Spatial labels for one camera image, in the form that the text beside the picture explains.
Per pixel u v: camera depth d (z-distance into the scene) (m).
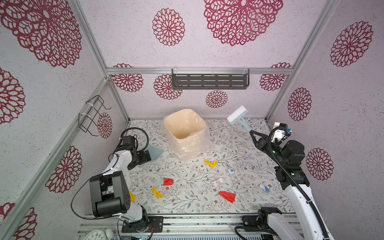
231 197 0.83
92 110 0.78
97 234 0.67
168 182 0.87
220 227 0.73
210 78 0.93
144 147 0.79
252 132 0.68
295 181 0.50
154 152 1.06
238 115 0.74
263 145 0.59
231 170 0.92
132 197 0.82
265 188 0.85
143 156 0.81
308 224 0.42
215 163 0.95
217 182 0.87
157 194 0.83
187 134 0.78
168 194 0.83
